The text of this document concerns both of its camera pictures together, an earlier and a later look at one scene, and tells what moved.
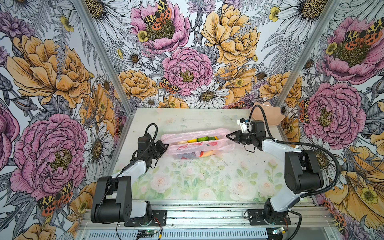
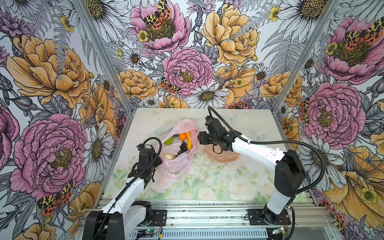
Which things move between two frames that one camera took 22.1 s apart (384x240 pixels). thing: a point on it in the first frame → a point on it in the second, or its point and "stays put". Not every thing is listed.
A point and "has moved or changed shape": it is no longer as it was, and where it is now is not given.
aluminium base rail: [214, 214] stays put
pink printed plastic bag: [192, 144] has moved or changed shape
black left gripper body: [157, 150] → [156, 162]
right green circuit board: [278, 230] stays put
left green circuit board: [146, 233] stays put
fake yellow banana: [208, 152] → [189, 142]
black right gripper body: [248, 137] → [208, 139]
